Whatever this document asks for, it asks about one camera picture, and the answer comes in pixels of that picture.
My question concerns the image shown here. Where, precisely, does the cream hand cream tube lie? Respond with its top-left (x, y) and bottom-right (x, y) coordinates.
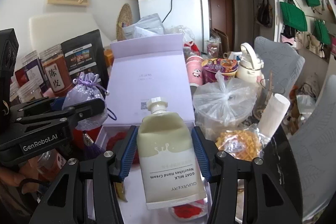
top-left (137, 97), bottom-right (206, 210)

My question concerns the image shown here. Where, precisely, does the lilac drawstring sachet pouch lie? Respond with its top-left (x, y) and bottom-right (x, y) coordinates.
top-left (61, 72), bottom-right (117, 159)

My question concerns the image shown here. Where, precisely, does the brown gold snack packet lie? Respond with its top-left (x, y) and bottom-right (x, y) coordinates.
top-left (114, 182), bottom-right (127, 202)

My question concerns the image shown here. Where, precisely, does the clear bag of waffles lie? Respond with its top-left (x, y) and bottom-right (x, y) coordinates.
top-left (193, 72), bottom-right (269, 161)

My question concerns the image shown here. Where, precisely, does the jar with Chinese label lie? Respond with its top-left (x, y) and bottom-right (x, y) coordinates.
top-left (39, 44), bottom-right (74, 97)

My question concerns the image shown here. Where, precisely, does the pink panda cup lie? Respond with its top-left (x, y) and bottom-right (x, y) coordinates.
top-left (186, 55), bottom-right (204, 87)

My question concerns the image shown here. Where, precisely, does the purple instant noodle cup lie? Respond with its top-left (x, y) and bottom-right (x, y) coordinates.
top-left (202, 59), bottom-right (238, 84)

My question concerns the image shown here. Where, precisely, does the white open gift box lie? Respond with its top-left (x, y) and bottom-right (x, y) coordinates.
top-left (96, 34), bottom-right (207, 223)

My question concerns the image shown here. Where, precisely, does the white paper roll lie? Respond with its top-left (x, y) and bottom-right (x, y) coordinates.
top-left (257, 93), bottom-right (290, 138)

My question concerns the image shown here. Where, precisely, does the black coffee bag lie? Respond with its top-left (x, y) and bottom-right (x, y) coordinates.
top-left (60, 30), bottom-right (109, 88)

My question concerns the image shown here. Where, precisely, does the near grey leaf-pattern chair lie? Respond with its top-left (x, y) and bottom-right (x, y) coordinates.
top-left (289, 75), bottom-right (336, 221)

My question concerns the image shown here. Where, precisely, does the grey leaf-pattern chair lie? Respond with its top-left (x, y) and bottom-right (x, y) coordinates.
top-left (289, 75), bottom-right (336, 221)
top-left (254, 36), bottom-right (305, 98)

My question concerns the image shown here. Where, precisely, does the far grey leaf-pattern chair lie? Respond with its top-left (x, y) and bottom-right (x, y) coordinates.
top-left (254, 36), bottom-right (305, 98)

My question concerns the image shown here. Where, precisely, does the white refrigerator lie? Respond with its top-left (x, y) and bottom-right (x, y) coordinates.
top-left (138, 0), bottom-right (210, 52)

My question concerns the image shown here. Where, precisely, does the brown door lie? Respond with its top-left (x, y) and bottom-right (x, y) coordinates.
top-left (209, 0), bottom-right (235, 52)

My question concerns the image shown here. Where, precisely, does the green tote bag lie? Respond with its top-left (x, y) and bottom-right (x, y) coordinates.
top-left (280, 0), bottom-right (307, 31)

